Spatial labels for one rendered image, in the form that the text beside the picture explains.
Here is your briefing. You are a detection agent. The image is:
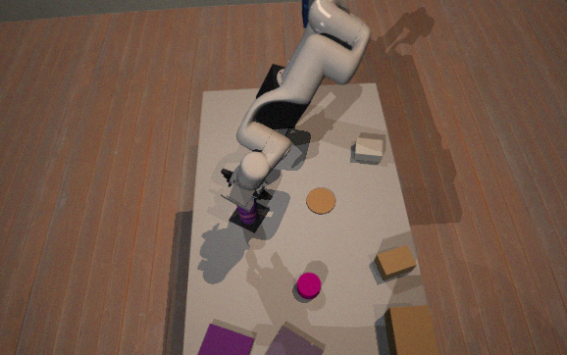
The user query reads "dark grey square slate coaster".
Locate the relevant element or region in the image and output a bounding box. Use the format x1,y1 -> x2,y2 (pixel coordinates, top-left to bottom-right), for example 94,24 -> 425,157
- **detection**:
229,202 -> 269,233

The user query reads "tan round coaster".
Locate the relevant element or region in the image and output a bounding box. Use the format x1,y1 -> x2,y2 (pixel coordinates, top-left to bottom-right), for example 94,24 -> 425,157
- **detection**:
306,188 -> 335,214

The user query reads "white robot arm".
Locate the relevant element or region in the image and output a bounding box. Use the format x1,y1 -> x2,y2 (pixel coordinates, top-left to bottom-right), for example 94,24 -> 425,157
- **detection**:
221,0 -> 371,212

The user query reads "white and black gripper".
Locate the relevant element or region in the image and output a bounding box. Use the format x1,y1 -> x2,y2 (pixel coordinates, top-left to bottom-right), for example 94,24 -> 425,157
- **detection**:
221,166 -> 273,201

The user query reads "magenta cylinder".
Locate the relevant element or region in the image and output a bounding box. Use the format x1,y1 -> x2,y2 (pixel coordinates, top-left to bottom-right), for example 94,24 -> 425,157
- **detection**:
297,273 -> 321,299

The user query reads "purple drink can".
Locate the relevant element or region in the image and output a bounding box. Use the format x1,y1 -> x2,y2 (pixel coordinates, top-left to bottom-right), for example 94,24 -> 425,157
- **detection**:
236,196 -> 259,224

